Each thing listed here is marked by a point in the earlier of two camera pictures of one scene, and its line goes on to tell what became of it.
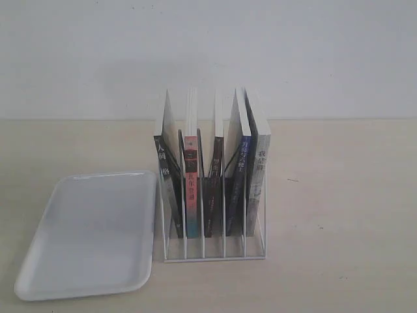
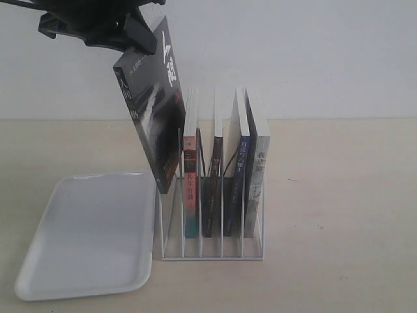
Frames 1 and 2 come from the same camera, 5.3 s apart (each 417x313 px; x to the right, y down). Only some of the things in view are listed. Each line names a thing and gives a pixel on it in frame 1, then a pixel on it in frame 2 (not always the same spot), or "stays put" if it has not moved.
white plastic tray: (96, 235) stays put
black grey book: (169, 171) → (151, 87)
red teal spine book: (191, 167) stays put
